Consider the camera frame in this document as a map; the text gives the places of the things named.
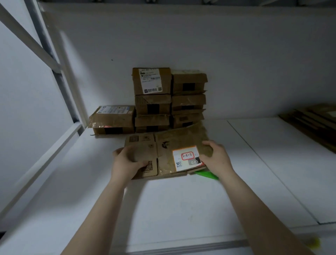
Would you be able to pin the person's right thumb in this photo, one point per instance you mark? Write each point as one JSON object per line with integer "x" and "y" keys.
{"x": 208, "y": 144}

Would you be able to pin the person's left thumb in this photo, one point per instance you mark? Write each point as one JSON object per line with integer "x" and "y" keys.
{"x": 140, "y": 166}

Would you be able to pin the person's right forearm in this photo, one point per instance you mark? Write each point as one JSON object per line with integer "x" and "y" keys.
{"x": 257, "y": 215}

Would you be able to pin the person's left forearm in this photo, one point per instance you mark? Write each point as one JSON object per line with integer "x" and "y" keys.
{"x": 101, "y": 218}

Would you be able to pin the person's left hand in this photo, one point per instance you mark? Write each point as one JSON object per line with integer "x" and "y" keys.
{"x": 124, "y": 164}

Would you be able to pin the stack of brown cardboard boxes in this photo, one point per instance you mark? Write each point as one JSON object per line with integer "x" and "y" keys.
{"x": 157, "y": 102}

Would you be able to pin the pile of flattened cardboard sheets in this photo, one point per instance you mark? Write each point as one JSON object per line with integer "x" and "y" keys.
{"x": 312, "y": 123}

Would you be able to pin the cardboard parcel red-framed label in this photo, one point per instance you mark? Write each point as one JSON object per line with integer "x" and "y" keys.
{"x": 173, "y": 152}

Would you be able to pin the white metal shelf frame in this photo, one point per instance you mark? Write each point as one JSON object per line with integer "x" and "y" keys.
{"x": 26, "y": 37}

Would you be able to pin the person's right hand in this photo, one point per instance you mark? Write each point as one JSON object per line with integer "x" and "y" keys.
{"x": 220, "y": 160}

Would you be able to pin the green plastic item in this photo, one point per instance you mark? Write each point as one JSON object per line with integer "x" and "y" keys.
{"x": 208, "y": 175}

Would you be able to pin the yellow-green tag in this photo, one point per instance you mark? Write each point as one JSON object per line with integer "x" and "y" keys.
{"x": 314, "y": 242}

